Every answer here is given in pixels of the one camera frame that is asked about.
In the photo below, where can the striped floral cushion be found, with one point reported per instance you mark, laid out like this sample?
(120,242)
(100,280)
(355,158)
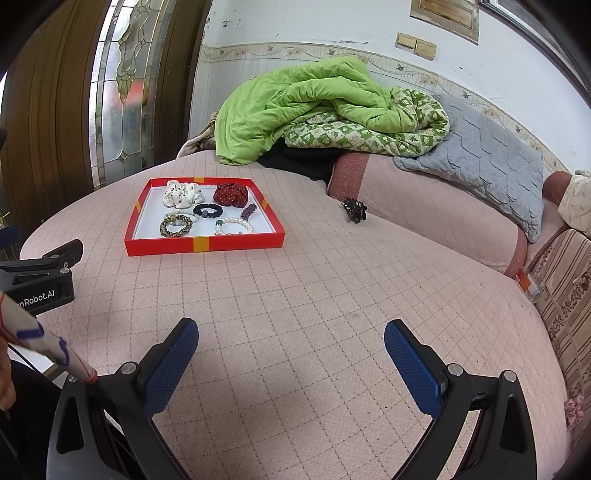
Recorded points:
(568,286)

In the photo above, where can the white dotted scrunchie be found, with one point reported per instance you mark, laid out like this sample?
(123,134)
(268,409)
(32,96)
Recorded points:
(182,194)

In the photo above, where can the beige cloth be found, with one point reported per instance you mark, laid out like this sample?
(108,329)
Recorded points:
(198,138)

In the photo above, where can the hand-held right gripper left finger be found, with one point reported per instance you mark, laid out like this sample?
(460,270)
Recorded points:
(171,364)

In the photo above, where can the grey quilted pillow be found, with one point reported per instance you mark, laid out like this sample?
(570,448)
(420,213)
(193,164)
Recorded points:
(485,152)

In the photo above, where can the pink scrunchie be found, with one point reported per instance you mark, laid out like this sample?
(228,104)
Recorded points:
(575,410)

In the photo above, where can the red jewelry tray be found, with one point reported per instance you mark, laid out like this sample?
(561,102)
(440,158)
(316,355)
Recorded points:
(152,217)

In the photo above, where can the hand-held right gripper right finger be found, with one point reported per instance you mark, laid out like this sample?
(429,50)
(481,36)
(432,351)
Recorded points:
(413,364)

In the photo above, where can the pink quilted bed cover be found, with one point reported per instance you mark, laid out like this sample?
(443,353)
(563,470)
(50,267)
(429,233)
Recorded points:
(323,300)

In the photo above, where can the beige wall switch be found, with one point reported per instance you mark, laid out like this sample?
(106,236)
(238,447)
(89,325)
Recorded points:
(425,49)
(405,41)

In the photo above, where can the wooden stained glass door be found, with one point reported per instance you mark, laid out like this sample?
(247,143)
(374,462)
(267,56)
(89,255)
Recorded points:
(46,115)

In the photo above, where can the framed wall plaque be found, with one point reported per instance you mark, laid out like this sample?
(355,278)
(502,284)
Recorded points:
(443,18)

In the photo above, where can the green quilt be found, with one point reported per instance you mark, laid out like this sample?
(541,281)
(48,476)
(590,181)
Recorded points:
(286,106)

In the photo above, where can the cream patterned cushion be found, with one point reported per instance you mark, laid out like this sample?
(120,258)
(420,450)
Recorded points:
(577,198)

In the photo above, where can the black hair claw clip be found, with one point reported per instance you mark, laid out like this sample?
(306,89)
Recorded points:
(353,210)

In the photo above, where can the reddish brown pillow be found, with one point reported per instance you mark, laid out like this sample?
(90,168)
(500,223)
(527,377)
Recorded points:
(556,184)

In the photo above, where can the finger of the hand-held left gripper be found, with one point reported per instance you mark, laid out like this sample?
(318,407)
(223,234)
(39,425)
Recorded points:
(9,237)
(60,254)

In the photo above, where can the black cloth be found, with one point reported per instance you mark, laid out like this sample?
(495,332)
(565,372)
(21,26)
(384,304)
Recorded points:
(300,161)

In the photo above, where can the purple beaded hair clip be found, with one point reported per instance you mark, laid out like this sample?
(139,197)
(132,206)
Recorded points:
(249,211)

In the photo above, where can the red dotted scrunchie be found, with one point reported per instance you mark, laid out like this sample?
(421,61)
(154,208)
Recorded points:
(231,194)

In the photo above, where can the orange clear plastic packet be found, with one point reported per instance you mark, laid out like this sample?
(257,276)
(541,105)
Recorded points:
(524,279)

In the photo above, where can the pink bolster cushion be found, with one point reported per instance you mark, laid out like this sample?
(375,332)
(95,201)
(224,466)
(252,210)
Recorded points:
(415,198)

